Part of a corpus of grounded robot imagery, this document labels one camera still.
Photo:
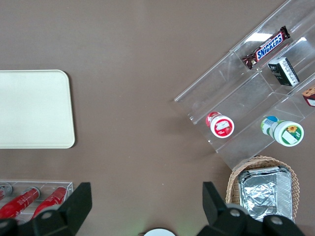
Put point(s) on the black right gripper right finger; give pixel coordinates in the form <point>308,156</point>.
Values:
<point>221,216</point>

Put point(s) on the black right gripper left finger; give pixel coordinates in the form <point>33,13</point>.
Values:
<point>64,218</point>

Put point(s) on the deep tan wicker basket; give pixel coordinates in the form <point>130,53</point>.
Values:
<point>294,177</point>

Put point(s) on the cream plastic tray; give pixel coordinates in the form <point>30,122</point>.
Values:
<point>34,109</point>

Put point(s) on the red soda bottle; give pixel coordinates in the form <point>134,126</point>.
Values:
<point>50,200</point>
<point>19,202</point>

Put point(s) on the clear acrylic bottle rack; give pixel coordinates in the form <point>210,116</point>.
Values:
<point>70,185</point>

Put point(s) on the aluminium foil container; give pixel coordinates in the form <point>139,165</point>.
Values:
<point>263,194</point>

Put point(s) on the red lid yogurt cup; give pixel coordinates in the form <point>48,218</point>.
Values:
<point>221,126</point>

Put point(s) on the green lid yogurt cup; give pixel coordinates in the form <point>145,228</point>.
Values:
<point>288,132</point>

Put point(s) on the clear acrylic stepped shelf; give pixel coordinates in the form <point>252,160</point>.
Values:
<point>236,93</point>

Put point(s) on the red cookie box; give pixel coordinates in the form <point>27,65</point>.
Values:
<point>310,97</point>

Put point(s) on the small black white box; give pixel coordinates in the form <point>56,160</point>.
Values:
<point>283,71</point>

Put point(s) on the Snickers chocolate bar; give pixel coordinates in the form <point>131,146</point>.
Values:
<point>267,48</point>

